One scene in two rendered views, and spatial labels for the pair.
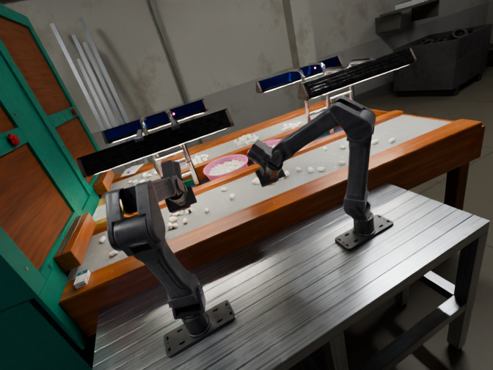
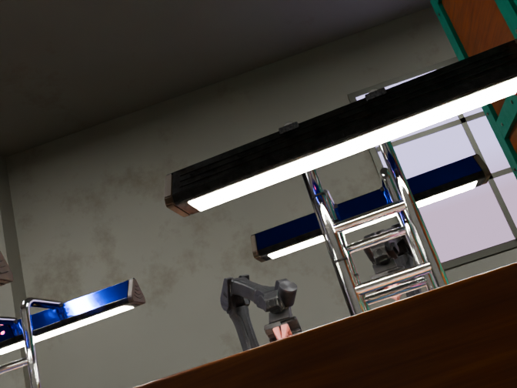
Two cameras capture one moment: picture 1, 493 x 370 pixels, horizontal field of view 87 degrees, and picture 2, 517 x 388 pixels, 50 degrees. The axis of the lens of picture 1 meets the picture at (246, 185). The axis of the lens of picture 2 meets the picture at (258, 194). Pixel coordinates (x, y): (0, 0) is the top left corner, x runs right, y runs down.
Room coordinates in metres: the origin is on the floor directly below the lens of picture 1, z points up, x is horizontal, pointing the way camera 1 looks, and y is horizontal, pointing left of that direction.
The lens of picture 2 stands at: (2.46, 0.55, 0.73)
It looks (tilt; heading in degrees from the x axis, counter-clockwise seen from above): 19 degrees up; 201
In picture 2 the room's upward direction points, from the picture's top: 17 degrees counter-clockwise
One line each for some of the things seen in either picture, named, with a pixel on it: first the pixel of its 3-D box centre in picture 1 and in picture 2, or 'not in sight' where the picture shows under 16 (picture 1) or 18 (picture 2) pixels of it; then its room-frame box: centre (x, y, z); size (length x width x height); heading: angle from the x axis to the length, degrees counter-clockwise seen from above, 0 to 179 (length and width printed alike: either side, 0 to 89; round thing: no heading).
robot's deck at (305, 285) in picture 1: (256, 239); not in sight; (0.83, 0.02, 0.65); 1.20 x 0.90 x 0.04; 107
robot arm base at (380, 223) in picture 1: (363, 223); not in sight; (0.67, -0.34, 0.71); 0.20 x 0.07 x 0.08; 107
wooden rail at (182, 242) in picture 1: (301, 209); not in sight; (0.90, -0.19, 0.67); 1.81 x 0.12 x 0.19; 102
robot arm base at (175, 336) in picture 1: (195, 318); not in sight; (0.50, 0.24, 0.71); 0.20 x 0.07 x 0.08; 107
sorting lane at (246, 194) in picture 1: (277, 180); not in sight; (1.11, -0.15, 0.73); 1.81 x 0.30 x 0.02; 102
